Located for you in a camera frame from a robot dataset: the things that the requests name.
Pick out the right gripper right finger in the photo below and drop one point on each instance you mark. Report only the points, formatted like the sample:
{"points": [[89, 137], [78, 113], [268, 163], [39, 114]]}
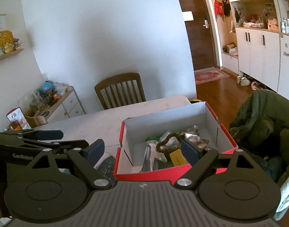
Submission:
{"points": [[201, 161]]}

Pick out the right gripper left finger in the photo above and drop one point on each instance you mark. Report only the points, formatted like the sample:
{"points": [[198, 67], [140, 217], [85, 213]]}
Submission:
{"points": [[82, 162]]}

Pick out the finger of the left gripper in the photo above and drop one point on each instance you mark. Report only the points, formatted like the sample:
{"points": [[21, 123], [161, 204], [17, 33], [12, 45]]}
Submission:
{"points": [[71, 144], [38, 134]]}

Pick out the silver foil snack bag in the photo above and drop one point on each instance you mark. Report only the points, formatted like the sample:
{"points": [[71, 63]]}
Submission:
{"points": [[192, 134]]}

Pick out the green white pouch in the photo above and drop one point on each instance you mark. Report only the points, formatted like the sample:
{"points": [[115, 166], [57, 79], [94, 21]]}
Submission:
{"points": [[154, 139]]}

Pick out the yellow cardboard box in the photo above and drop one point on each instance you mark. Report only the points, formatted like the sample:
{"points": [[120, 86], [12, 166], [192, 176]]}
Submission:
{"points": [[177, 158]]}

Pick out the clear plastic bag green items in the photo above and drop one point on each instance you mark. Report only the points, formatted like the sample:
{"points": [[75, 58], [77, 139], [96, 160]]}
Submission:
{"points": [[153, 160]]}

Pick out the wooden desk organizer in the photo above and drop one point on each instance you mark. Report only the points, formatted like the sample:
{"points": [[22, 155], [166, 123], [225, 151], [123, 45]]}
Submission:
{"points": [[36, 121]]}

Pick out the red white paper bag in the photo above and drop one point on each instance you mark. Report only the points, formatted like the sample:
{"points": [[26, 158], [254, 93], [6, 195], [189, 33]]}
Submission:
{"points": [[17, 114]]}

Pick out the white drawer sideboard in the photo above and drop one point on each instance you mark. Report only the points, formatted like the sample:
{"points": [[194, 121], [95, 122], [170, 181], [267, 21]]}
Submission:
{"points": [[68, 106]]}

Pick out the blue round toy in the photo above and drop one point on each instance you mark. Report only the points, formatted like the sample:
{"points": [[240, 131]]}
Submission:
{"points": [[46, 88]]}

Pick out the red white cardboard box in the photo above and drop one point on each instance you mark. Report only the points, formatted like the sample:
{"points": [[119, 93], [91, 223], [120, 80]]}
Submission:
{"points": [[169, 123]]}

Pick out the dark wooden chair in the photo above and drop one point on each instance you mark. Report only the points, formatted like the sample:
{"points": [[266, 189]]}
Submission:
{"points": [[120, 90]]}

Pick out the red patterned doormat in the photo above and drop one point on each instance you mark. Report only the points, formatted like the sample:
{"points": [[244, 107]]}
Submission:
{"points": [[209, 75]]}

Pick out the golden figurine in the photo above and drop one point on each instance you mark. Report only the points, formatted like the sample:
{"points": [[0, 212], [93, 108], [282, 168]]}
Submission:
{"points": [[7, 42]]}

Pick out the red hanging clothes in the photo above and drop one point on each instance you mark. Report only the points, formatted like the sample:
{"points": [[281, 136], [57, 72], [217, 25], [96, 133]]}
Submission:
{"points": [[218, 8]]}

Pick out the dark wooden door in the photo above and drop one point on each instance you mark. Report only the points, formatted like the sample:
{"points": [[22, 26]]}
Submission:
{"points": [[200, 35]]}

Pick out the wooden wall shelf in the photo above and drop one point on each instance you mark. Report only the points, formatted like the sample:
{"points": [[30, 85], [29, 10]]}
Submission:
{"points": [[4, 56]]}

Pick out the white wall cabinet unit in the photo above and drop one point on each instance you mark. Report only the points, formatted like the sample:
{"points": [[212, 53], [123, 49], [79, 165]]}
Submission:
{"points": [[253, 40]]}

